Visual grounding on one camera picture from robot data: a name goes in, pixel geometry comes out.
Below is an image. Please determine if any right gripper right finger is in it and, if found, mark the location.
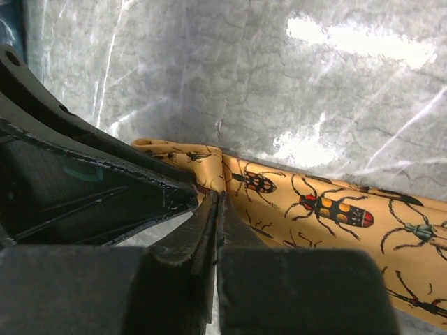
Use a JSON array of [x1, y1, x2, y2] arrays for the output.
[[217, 193, 400, 334]]

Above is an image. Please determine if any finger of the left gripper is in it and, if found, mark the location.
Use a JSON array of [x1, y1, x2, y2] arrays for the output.
[[1, 44, 195, 184], [1, 120, 198, 246]]

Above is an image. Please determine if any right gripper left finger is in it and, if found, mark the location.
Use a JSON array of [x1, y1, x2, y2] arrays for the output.
[[1, 193, 219, 334]]

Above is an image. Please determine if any yellow beetle print tie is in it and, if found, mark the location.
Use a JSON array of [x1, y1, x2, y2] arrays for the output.
[[132, 138, 446, 329]]

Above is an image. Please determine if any teal plastic basin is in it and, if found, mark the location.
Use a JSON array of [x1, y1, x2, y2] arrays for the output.
[[0, 0, 27, 62]]

